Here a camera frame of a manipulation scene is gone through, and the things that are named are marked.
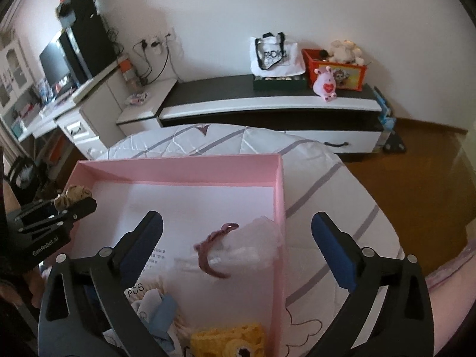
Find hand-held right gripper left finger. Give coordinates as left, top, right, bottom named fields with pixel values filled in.
left=38, top=210, right=164, bottom=357

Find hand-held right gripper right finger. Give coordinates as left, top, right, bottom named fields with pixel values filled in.
left=311, top=211, right=436, bottom=357

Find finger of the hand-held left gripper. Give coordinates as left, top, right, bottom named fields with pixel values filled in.
left=5, top=198, right=98, bottom=233

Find brown hair scrunchie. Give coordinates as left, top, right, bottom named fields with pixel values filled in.
left=53, top=185, right=93, bottom=211

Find maroon hair band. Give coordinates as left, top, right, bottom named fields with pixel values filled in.
left=193, top=222, right=239, bottom=279

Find white printed baby hat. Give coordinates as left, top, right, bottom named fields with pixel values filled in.
left=130, top=291, right=178, bottom=343

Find pink cardboard box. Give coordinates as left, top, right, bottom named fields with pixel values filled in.
left=67, top=154, right=287, bottom=357

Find yellow crochet toy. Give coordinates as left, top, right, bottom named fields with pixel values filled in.
left=190, top=323, right=265, bottom=357

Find black office chair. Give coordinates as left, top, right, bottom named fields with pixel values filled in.
left=5, top=156, right=49, bottom=198

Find round table striped cloth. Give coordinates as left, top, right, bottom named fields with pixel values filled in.
left=106, top=123, right=404, bottom=357

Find white desk with drawers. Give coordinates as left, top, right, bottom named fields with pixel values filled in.
left=17, top=59, right=129, bottom=160

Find pink cloth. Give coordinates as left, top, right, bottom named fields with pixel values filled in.
left=424, top=238, right=476, bottom=346

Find white side cabinet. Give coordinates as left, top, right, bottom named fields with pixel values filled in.
left=116, top=78, right=178, bottom=138

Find blue folders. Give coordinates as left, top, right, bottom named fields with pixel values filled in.
left=374, top=87, right=397, bottom=131

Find orange capped bottle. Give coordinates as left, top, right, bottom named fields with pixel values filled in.
left=119, top=59, right=140, bottom=90

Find white hutch cabinet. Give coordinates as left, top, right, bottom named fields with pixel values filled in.
left=0, top=37, right=32, bottom=120

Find black computer monitor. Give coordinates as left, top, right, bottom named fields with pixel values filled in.
left=39, top=33, right=75, bottom=90

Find black computer tower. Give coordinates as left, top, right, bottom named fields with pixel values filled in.
left=61, top=13, right=112, bottom=82

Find pink plush bunny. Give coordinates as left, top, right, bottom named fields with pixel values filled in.
left=313, top=66, right=338, bottom=103

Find red toy box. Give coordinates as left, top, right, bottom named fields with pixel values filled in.
left=301, top=48, right=369, bottom=92

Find dark green box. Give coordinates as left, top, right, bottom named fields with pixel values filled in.
left=253, top=74, right=309, bottom=90

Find white tote bag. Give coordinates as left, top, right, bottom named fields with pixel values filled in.
left=250, top=33, right=306, bottom=77

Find cream plush toy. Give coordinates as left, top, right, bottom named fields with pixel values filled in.
left=327, top=39, right=363, bottom=64

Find black power cable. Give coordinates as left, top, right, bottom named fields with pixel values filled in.
left=134, top=41, right=172, bottom=82

